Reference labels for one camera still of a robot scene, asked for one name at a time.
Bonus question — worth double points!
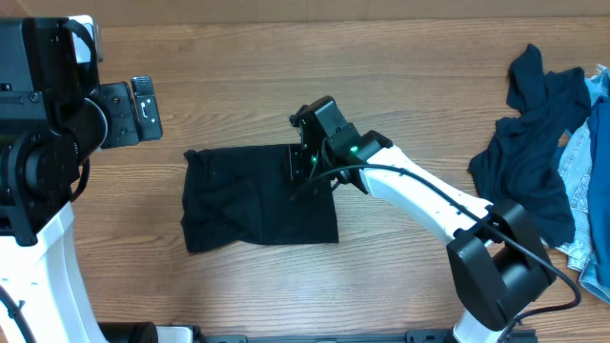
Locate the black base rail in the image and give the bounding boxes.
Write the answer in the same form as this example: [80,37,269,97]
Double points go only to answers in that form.
[190,328,539,343]

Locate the dark navy shirt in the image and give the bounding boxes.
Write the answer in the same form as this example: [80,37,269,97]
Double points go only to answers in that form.
[468,44,591,248]

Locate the light blue denim jeans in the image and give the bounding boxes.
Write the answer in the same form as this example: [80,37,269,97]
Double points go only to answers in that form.
[558,65,609,302]

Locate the black t-shirt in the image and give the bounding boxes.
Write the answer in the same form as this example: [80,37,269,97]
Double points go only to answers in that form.
[181,144,338,253]

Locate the blue garment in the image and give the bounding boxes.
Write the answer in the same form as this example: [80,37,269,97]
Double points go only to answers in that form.
[587,96,609,287]

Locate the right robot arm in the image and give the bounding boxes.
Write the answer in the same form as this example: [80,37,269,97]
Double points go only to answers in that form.
[289,96,557,342]

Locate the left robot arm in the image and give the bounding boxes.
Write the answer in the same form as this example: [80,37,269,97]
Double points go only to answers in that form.
[1,15,201,342]

